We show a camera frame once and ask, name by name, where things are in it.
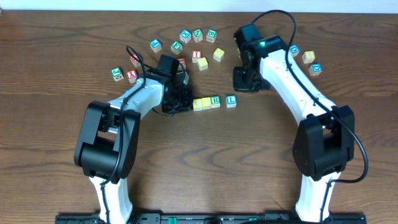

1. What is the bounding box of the blue D block upper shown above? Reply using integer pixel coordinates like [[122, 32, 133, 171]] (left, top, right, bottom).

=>
[[289, 45, 300, 57]]

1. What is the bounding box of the green E block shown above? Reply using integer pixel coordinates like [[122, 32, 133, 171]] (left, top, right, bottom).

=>
[[170, 40, 183, 55]]

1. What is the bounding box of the yellow S block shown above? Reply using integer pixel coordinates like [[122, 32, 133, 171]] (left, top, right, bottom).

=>
[[197, 57, 208, 71]]

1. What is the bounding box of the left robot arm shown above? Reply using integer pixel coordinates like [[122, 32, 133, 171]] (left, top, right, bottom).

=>
[[74, 55, 193, 223]]

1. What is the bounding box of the yellow 8 block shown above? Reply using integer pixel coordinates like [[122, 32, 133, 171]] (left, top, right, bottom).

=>
[[302, 51, 315, 64]]

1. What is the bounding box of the red E block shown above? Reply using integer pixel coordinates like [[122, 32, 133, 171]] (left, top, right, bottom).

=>
[[130, 54, 141, 67]]

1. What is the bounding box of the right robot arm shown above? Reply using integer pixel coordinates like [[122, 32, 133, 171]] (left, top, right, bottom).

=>
[[233, 24, 354, 222]]

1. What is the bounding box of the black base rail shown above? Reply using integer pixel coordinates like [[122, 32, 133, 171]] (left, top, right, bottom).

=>
[[55, 211, 368, 224]]

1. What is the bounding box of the red Y block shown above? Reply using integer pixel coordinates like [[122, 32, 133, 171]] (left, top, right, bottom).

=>
[[126, 70, 138, 83]]

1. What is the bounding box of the green B block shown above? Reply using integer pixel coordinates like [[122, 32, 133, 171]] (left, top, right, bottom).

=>
[[206, 29, 218, 43]]

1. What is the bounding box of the red I block left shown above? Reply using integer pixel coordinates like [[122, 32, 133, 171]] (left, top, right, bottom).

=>
[[192, 50, 201, 63]]

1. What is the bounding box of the red U block centre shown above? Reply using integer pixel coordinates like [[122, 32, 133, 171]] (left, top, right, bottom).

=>
[[178, 58, 186, 70]]

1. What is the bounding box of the blue P block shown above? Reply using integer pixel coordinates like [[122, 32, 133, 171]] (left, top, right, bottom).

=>
[[150, 39, 162, 53]]

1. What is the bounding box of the blue D block lower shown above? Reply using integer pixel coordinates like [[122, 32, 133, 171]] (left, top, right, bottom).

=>
[[308, 63, 323, 76]]

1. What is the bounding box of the blue L block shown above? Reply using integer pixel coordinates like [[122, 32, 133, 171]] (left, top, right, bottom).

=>
[[226, 95, 237, 108]]

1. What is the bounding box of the green R block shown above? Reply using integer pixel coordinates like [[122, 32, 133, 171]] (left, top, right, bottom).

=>
[[211, 96, 221, 108]]

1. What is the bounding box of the yellow O block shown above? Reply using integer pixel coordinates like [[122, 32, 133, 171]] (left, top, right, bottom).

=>
[[201, 97, 211, 110]]

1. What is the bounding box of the green J block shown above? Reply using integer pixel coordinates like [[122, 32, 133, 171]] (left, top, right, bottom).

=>
[[111, 67, 124, 82]]

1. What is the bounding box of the yellow block upper centre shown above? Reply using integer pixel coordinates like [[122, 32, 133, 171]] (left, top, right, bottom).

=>
[[213, 48, 225, 62]]

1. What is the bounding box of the blue X block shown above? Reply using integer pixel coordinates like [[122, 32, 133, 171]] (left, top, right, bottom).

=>
[[180, 29, 192, 44]]

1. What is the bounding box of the yellow C block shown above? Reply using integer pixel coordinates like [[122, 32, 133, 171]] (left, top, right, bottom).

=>
[[193, 98, 203, 111]]

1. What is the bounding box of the blue d block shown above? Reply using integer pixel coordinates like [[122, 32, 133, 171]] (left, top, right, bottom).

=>
[[308, 63, 323, 76], [289, 45, 300, 57]]

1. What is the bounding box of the green N block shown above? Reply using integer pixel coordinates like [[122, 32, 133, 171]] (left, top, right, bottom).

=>
[[192, 29, 203, 42]]

